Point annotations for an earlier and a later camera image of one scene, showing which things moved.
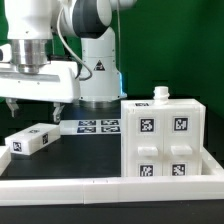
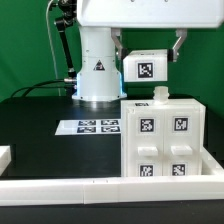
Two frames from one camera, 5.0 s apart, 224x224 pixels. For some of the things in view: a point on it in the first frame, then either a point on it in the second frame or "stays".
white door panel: (182, 142) stays
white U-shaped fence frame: (60, 192) stays
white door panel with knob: (145, 142) stays
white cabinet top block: (30, 139) to (146, 65)
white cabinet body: (162, 137) stays
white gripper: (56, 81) to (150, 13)
